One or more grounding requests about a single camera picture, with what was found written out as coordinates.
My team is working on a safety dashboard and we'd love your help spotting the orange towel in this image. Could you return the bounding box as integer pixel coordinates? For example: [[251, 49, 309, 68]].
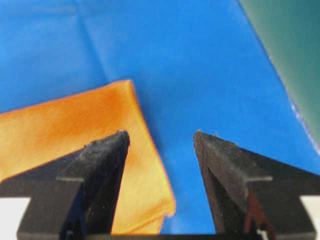
[[0, 79, 176, 234]]

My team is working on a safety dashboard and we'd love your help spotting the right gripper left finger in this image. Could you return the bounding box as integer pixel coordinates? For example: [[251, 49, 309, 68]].
[[0, 130, 130, 240]]

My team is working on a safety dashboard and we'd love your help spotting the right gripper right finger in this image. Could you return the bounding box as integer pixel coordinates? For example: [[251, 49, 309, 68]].
[[193, 131, 320, 240]]

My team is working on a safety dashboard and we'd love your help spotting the blue table cloth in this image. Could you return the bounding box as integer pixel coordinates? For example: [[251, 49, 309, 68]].
[[0, 0, 320, 234]]

